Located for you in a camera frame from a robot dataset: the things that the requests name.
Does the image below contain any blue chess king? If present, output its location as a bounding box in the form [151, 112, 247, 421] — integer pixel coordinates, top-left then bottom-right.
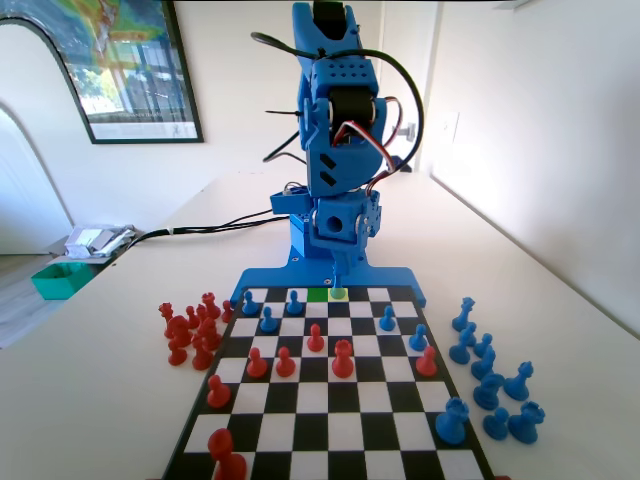
[329, 265, 348, 301]

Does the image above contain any blue chess rook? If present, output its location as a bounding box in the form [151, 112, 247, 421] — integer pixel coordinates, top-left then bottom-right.
[434, 397, 471, 446]
[507, 400, 546, 445]

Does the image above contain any black and white chessboard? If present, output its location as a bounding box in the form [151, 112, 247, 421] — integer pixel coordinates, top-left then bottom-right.
[160, 284, 496, 480]

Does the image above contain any white door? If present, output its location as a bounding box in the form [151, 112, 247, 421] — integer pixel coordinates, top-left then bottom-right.
[372, 0, 442, 174]

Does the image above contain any pile of papers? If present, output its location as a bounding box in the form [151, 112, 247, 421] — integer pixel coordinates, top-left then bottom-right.
[63, 224, 139, 259]

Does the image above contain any black framed poster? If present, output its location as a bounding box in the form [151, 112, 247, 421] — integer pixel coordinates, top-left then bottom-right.
[0, 0, 206, 146]

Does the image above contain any green plastic box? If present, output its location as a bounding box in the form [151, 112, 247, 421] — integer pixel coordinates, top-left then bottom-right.
[30, 262, 94, 302]

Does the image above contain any white arched panel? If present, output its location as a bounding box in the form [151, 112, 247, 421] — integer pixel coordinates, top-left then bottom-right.
[0, 17, 76, 257]

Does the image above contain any red white servo wire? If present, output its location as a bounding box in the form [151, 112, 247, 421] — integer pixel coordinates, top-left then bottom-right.
[331, 97, 402, 199]

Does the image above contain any black table cable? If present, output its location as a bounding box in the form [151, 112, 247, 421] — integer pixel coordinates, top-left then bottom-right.
[144, 217, 292, 239]
[132, 208, 274, 246]

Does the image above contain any black looping cable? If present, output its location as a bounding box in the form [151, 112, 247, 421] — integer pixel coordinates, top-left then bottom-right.
[263, 131, 307, 165]

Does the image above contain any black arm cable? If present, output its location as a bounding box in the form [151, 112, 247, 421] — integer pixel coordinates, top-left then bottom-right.
[249, 31, 427, 174]

